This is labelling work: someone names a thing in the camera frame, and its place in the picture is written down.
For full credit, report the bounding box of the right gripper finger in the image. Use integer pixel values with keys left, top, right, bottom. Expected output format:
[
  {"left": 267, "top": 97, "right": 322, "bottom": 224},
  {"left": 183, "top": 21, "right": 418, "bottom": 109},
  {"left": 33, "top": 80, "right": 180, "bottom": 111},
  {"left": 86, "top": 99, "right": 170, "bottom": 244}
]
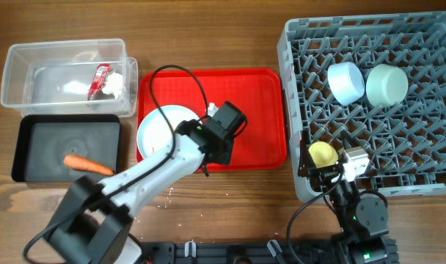
[
  {"left": 298, "top": 131, "right": 313, "bottom": 176},
  {"left": 340, "top": 131, "right": 355, "bottom": 150}
]

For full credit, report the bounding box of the yellow cup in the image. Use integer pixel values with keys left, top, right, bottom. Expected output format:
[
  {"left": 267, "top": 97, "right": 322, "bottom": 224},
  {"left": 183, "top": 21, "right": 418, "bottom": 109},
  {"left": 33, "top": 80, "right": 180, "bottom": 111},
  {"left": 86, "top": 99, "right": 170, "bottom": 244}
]
[{"left": 308, "top": 142, "right": 339, "bottom": 168}]

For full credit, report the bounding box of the light blue small bowl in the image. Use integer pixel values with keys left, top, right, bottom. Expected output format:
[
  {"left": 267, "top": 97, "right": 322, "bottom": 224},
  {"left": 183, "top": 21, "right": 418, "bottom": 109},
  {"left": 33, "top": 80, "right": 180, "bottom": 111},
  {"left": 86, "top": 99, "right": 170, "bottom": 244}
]
[{"left": 327, "top": 62, "right": 365, "bottom": 106}]

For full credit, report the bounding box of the mint green bowl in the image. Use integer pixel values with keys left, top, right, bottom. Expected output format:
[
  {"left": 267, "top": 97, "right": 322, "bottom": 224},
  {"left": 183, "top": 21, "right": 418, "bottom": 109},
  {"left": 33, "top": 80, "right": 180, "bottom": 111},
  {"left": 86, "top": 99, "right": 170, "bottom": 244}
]
[{"left": 365, "top": 64, "right": 409, "bottom": 107}]

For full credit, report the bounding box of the light blue plate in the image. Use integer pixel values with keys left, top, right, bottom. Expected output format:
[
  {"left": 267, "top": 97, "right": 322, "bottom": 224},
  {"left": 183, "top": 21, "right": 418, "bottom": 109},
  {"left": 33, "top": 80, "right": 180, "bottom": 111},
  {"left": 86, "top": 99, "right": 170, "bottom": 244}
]
[{"left": 136, "top": 105, "right": 199, "bottom": 162}]

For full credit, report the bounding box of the white tissue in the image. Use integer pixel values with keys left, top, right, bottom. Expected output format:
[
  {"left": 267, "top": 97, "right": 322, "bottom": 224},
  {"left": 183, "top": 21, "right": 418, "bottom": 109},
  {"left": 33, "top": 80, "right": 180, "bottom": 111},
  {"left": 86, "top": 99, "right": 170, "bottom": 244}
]
[{"left": 100, "top": 73, "right": 124, "bottom": 99}]

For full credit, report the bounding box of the red snack wrapper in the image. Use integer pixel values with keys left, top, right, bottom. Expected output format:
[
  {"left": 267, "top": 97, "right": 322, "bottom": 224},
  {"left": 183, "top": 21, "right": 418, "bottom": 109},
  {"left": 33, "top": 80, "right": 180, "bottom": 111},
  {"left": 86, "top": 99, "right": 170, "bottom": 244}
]
[{"left": 87, "top": 63, "right": 111, "bottom": 100}]

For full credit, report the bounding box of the orange carrot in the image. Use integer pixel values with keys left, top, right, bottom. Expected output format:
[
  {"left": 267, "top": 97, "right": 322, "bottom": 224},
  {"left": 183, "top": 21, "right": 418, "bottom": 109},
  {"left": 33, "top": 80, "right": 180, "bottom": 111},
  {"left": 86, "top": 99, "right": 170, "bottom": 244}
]
[{"left": 63, "top": 154, "right": 114, "bottom": 176}]

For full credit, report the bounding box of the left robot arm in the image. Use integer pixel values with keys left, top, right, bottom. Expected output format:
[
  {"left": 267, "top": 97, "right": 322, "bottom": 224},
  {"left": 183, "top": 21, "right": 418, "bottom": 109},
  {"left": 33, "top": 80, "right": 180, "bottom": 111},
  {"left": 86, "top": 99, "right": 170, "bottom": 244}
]
[{"left": 43, "top": 102, "right": 247, "bottom": 264}]

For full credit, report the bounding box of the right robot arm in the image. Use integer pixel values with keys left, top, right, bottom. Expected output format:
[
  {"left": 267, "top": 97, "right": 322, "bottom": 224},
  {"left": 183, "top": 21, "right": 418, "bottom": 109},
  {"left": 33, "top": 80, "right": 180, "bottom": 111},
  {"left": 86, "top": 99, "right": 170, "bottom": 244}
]
[{"left": 290, "top": 131, "right": 389, "bottom": 263}]

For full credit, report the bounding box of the grey dishwasher rack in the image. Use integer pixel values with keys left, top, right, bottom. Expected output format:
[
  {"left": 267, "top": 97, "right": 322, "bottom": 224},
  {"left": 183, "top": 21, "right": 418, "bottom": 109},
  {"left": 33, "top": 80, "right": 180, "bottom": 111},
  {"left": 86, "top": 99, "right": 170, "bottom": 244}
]
[{"left": 277, "top": 11, "right": 446, "bottom": 196}]

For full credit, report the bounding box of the black waste tray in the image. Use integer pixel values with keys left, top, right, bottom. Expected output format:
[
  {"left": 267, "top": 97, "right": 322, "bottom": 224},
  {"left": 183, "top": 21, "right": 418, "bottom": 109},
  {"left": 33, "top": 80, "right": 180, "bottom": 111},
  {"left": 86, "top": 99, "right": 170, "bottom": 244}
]
[{"left": 11, "top": 114, "right": 121, "bottom": 183}]

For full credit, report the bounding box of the red serving tray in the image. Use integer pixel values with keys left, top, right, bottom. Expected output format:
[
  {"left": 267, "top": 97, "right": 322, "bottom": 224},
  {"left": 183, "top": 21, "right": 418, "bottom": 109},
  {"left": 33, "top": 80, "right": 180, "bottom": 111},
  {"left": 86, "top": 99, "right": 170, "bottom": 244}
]
[{"left": 136, "top": 68, "right": 287, "bottom": 172}]

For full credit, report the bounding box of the clear plastic bin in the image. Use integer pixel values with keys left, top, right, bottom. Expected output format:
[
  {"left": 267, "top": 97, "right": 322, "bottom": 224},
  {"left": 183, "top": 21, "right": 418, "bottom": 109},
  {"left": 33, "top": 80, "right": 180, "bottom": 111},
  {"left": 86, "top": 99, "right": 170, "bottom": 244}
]
[{"left": 0, "top": 38, "right": 139, "bottom": 117}]

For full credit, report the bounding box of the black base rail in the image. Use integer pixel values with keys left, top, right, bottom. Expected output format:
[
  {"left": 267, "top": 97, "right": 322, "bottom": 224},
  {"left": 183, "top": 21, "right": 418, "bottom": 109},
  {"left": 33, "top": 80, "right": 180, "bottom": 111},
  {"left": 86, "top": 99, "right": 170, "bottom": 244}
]
[{"left": 142, "top": 239, "right": 400, "bottom": 264}]

